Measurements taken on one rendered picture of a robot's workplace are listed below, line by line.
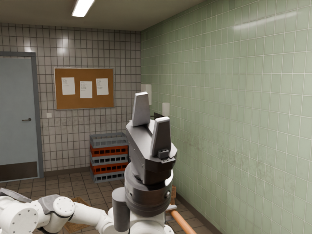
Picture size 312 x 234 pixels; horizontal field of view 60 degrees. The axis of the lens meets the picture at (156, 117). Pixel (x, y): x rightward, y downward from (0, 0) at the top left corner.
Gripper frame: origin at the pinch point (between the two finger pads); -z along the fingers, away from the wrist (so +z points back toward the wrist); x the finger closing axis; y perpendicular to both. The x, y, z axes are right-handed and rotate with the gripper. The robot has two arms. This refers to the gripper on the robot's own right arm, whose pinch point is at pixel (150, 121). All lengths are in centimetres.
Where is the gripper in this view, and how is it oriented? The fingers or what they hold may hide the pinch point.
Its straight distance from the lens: 42.9
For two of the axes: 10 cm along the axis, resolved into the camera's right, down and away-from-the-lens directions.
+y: 9.1, -1.9, 3.6
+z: -0.4, 8.4, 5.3
